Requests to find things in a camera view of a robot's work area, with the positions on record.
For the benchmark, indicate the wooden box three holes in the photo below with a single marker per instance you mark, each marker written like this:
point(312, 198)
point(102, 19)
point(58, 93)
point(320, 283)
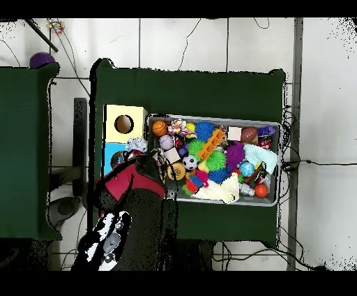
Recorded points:
point(136, 120)

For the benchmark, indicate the light blue cloth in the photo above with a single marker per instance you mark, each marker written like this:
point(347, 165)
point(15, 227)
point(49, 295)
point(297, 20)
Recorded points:
point(261, 158)

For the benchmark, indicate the purple round object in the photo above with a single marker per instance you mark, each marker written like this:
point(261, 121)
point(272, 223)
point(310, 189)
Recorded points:
point(42, 60)

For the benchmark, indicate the cream knitted cloth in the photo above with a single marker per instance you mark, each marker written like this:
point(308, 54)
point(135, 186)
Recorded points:
point(220, 191)

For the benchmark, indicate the small colourful item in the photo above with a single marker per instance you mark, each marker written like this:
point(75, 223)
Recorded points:
point(55, 25)

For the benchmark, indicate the grey round base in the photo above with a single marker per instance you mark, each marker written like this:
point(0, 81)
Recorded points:
point(64, 209)

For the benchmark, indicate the clear shallow mesh bin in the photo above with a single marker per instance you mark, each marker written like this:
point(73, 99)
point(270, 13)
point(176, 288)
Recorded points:
point(212, 118)

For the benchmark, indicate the black upright bar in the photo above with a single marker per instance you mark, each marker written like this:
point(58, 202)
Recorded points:
point(80, 145)

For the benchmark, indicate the small orange basketball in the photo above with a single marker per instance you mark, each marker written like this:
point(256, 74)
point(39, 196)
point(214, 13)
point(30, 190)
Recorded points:
point(159, 128)

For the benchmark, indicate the purple spiky ball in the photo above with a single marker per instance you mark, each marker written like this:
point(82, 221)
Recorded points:
point(235, 155)

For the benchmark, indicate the small black white soccer ball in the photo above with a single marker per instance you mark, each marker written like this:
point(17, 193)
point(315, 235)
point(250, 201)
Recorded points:
point(189, 162)

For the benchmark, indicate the crushed clear plastic bottle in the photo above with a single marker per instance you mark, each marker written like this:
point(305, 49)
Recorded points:
point(138, 144)

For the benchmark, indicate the brown toy football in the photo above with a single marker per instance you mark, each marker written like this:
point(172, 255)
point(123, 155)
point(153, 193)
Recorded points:
point(249, 135)

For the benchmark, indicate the blue spiky ball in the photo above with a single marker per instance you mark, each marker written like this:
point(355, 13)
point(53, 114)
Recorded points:
point(204, 131)

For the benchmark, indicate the dark green side table cloth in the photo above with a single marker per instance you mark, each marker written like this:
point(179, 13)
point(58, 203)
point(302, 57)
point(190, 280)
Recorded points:
point(25, 167)

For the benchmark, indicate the green spiky ball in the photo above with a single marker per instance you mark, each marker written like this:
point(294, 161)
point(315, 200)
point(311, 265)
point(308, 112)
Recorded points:
point(215, 161)

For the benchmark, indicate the orange toy brick round studs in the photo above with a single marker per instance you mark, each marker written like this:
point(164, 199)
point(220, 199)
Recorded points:
point(211, 144)

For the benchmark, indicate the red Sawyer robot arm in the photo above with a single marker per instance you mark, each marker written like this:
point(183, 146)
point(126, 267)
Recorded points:
point(131, 181)

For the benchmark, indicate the black stick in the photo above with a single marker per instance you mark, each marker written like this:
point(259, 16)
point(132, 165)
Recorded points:
point(39, 33)

